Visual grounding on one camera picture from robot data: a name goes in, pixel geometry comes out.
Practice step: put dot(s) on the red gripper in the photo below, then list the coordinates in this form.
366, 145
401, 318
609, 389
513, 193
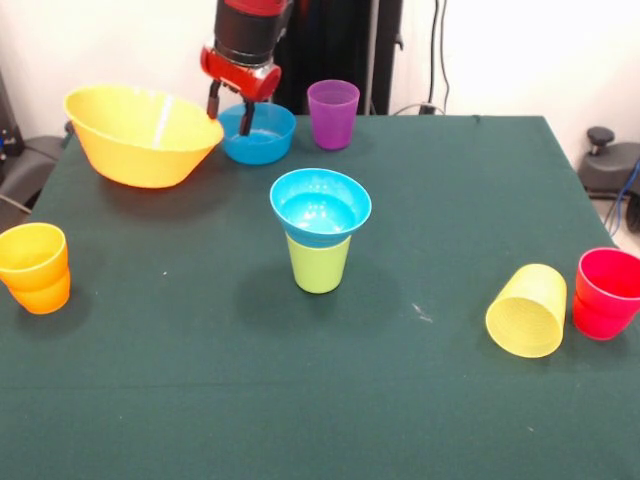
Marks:
240, 77

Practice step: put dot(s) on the large yellow bowl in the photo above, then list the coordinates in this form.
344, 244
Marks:
135, 160

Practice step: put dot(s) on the cyan bowl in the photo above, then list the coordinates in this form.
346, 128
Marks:
320, 210

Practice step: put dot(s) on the green cup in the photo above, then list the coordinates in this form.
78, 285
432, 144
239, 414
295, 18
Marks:
320, 270

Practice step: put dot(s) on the yellow-green cup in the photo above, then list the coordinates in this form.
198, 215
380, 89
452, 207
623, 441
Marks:
530, 320

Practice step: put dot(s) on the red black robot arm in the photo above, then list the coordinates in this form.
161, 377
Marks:
247, 30

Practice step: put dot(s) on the blue bowl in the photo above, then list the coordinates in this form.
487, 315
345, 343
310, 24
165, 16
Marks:
265, 147

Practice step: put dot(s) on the purple cup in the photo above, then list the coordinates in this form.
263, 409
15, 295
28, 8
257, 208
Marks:
332, 125

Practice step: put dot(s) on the black equipment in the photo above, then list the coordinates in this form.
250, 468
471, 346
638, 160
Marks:
6, 125

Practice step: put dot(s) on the orange cup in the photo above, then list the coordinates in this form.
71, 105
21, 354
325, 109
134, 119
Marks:
35, 290

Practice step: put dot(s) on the dark green tablecloth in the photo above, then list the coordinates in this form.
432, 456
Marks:
200, 375

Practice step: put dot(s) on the pink cup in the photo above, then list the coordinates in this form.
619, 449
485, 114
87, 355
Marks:
605, 310

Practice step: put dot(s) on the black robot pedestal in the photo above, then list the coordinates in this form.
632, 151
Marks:
325, 50

